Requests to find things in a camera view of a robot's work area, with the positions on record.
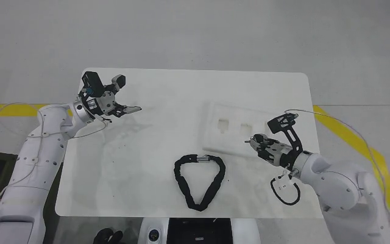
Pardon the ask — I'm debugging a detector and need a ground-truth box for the black lumpy object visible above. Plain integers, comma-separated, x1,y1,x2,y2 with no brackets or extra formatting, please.
93,228,124,244

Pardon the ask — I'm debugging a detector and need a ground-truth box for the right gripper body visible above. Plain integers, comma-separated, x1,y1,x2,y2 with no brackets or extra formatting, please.
265,141,297,170

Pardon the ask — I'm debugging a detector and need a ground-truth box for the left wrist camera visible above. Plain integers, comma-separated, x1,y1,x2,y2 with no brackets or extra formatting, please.
78,71,106,99

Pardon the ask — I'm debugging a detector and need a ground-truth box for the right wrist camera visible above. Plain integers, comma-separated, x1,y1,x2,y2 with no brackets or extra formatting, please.
267,112,304,170

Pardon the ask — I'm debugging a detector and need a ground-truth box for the black chain padlock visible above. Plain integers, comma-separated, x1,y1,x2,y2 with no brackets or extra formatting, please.
173,154,227,212

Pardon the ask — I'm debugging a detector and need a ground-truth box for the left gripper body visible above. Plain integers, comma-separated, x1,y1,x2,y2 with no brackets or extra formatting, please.
72,90,118,125

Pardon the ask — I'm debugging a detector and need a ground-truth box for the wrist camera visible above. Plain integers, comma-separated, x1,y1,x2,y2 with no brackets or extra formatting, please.
78,71,106,99
267,112,304,170

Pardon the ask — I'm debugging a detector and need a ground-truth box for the robot body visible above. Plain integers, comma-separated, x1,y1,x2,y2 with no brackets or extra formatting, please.
138,217,261,244

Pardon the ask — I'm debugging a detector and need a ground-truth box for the black cable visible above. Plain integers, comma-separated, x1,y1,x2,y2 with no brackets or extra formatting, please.
269,176,302,206

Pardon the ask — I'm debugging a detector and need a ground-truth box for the white foam tray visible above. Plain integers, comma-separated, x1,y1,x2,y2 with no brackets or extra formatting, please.
201,101,277,160

